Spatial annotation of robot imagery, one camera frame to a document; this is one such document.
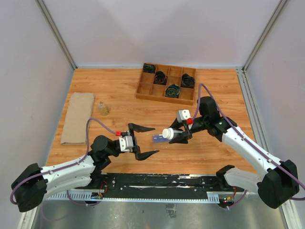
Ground white pill bottle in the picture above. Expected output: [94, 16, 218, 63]
[162, 127, 183, 140]

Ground blue weekly pill organizer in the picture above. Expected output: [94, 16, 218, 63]
[152, 135, 170, 143]

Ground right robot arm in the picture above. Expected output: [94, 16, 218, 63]
[162, 96, 300, 208]

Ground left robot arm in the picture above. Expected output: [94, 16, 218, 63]
[10, 123, 157, 212]

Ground small glass bottle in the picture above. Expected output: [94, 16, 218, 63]
[98, 101, 110, 116]

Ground rolled tie green pattern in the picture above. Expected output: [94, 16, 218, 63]
[165, 84, 181, 98]

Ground wooden compartment tray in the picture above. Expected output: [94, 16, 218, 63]
[135, 63, 196, 105]

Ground rolled tie right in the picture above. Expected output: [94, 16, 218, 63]
[181, 73, 195, 89]

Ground rolled tie orange stripes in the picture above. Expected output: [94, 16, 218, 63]
[153, 71, 167, 85]

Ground beige folded cloth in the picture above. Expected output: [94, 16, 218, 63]
[61, 93, 95, 145]

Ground rolled tie top left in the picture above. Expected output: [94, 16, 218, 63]
[142, 63, 156, 73]

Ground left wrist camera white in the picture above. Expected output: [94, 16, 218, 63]
[119, 136, 134, 152]

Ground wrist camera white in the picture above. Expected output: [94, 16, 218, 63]
[119, 136, 134, 152]
[176, 109, 192, 123]

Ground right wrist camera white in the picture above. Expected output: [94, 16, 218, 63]
[176, 109, 192, 123]

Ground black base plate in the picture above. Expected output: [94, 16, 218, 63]
[73, 173, 245, 200]

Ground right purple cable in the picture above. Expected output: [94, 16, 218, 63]
[187, 83, 305, 210]

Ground purple cable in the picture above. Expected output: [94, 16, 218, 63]
[9, 117, 123, 207]
[187, 83, 305, 210]

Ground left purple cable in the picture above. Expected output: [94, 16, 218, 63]
[9, 117, 123, 207]

